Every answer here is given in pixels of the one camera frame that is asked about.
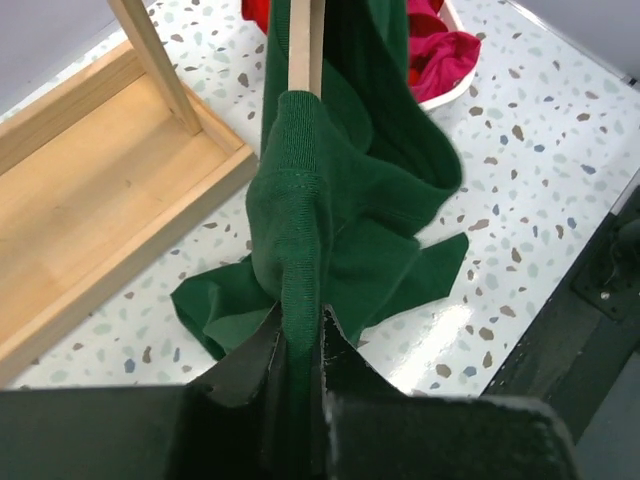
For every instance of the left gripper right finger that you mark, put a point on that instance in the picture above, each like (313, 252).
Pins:
(369, 424)

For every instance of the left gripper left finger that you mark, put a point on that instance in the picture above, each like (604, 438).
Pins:
(226, 423)

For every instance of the green t shirt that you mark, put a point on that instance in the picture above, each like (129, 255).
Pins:
(347, 179)

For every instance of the beige wooden hanger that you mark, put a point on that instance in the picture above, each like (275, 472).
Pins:
(306, 40)

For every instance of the wooden hanger rack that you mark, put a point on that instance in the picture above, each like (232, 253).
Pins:
(99, 177)

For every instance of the magenta shirt in basket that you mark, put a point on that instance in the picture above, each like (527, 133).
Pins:
(438, 57)

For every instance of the red t shirt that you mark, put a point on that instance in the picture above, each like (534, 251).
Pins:
(256, 11)

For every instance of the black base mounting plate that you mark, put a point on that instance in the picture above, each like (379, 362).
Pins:
(577, 345)

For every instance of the white perforated laundry basket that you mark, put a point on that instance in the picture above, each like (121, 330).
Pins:
(449, 15)

